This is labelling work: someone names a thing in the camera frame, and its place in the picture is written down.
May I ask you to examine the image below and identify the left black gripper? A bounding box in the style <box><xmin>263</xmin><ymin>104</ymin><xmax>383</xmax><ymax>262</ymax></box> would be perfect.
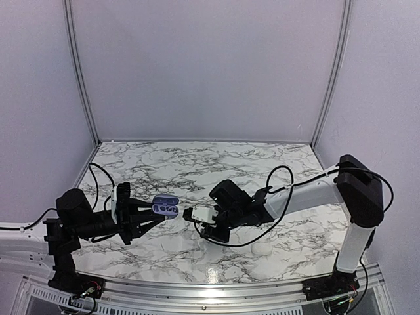
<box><xmin>75</xmin><ymin>198</ymin><xmax>164</xmax><ymax>245</ymax></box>

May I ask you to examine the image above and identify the blue earbud charging case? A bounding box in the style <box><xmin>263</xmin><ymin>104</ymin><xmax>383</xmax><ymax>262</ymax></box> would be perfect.
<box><xmin>152</xmin><ymin>194</ymin><xmax>180</xmax><ymax>218</ymax></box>

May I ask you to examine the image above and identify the purple clip earbud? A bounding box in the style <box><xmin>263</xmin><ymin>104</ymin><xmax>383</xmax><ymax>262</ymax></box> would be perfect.
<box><xmin>159</xmin><ymin>205</ymin><xmax>178</xmax><ymax>215</ymax></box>

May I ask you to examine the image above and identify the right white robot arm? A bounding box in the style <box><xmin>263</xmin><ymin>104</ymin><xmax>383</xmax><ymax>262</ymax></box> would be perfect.
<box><xmin>199</xmin><ymin>154</ymin><xmax>388</xmax><ymax>294</ymax></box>

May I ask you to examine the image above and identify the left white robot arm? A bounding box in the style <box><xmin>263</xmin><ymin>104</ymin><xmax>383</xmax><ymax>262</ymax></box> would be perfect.
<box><xmin>1</xmin><ymin>182</ymin><xmax>168</xmax><ymax>292</ymax></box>

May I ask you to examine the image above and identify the white earbud charging case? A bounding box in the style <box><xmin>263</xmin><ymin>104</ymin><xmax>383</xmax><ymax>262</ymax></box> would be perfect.
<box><xmin>251</xmin><ymin>243</ymin><xmax>272</xmax><ymax>256</ymax></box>

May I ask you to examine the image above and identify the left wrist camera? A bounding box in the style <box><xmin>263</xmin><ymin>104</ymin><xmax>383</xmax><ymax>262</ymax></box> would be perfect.
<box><xmin>110</xmin><ymin>182</ymin><xmax>131</xmax><ymax>224</ymax></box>

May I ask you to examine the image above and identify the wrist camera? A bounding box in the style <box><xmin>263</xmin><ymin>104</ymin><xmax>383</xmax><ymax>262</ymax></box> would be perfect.
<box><xmin>110</xmin><ymin>182</ymin><xmax>131</xmax><ymax>224</ymax></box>
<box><xmin>182</xmin><ymin>206</ymin><xmax>219</xmax><ymax>225</ymax></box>

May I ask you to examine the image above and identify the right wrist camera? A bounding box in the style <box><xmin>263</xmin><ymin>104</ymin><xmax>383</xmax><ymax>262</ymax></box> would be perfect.
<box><xmin>182</xmin><ymin>206</ymin><xmax>219</xmax><ymax>225</ymax></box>

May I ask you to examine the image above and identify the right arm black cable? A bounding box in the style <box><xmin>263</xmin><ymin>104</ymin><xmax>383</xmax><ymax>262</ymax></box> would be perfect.
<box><xmin>193</xmin><ymin>165</ymin><xmax>394</xmax><ymax>247</ymax></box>

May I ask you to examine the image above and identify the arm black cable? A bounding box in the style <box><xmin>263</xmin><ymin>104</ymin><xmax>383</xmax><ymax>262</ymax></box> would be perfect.
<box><xmin>193</xmin><ymin>165</ymin><xmax>394</xmax><ymax>247</ymax></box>
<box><xmin>19</xmin><ymin>163</ymin><xmax>117</xmax><ymax>230</ymax></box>

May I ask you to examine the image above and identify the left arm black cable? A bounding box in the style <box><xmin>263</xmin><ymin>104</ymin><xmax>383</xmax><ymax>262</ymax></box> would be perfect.
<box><xmin>19</xmin><ymin>163</ymin><xmax>117</xmax><ymax>230</ymax></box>

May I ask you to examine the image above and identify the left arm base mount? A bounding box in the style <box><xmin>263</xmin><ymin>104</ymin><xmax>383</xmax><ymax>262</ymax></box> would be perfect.
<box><xmin>47</xmin><ymin>272</ymin><xmax>105</xmax><ymax>314</ymax></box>

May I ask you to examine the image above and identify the aluminium front rail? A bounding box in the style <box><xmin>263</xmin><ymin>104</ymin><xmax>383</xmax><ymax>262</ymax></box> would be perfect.
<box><xmin>19</xmin><ymin>262</ymin><xmax>385</xmax><ymax>315</ymax></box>

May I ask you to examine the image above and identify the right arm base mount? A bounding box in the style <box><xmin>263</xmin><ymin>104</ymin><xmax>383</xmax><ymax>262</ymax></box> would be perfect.
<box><xmin>302</xmin><ymin>272</ymin><xmax>369</xmax><ymax>314</ymax></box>

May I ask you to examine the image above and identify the left aluminium corner post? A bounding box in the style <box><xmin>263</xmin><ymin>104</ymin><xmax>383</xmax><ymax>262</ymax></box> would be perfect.
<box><xmin>63</xmin><ymin>0</ymin><xmax>101</xmax><ymax>146</ymax></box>

